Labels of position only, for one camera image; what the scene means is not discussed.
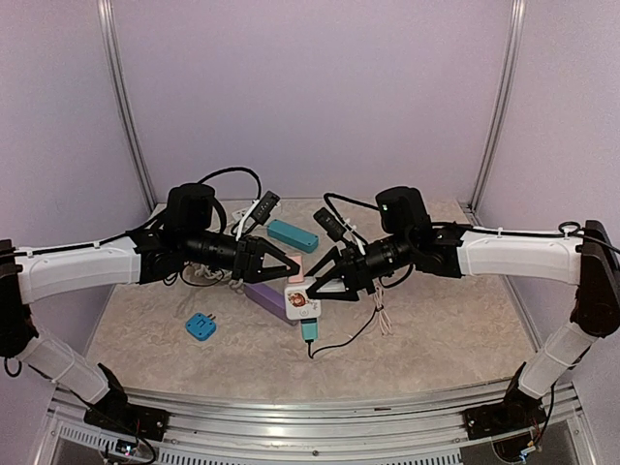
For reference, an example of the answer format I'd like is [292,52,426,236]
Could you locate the blue plug adapter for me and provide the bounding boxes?
[185,313,217,342]

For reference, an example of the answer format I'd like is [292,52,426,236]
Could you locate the purple rectangular power block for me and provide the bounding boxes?
[244,283,297,326]

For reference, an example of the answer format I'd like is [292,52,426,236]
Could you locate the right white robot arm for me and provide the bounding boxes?
[306,186,619,430]

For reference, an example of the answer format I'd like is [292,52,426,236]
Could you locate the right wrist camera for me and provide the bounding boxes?
[313,207,364,255]

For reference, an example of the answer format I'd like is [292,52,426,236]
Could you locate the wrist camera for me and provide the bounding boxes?
[313,207,364,255]
[235,191,280,240]

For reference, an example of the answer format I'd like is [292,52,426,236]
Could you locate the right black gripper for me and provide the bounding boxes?
[303,231,415,301]

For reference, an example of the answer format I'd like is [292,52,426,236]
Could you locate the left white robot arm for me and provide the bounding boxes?
[1,183,300,431]

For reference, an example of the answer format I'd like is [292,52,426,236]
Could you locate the left aluminium corner post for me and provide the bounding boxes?
[96,0,157,211]

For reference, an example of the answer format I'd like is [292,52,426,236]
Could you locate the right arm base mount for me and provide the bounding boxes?
[462,364,546,440]

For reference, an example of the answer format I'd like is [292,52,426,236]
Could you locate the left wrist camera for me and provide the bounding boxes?
[235,191,280,240]

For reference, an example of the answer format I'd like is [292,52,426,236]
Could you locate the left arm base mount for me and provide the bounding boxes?
[83,363,170,441]

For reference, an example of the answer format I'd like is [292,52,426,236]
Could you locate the pink plug adapter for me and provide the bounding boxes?
[285,254,305,284]

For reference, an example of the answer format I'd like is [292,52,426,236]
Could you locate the teal rectangular power block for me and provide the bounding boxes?
[266,220,319,253]

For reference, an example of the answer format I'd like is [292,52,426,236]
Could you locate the white cube socket with sticker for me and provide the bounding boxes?
[284,281,322,321]

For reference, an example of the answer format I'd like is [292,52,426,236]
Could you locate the white coiled cable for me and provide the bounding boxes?
[191,261,248,292]

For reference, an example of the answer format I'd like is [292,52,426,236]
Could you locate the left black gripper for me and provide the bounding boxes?
[182,230,300,283]

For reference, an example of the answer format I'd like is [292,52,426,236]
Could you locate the right aluminium corner post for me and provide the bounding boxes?
[467,0,527,216]

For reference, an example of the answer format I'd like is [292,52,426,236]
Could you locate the pink white usb cable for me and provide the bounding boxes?
[371,285,392,338]

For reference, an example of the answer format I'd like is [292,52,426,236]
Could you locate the thin black cable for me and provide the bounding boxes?
[303,309,379,359]

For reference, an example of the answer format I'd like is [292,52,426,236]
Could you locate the aluminium corner post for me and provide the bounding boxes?
[467,0,527,216]
[96,0,157,211]

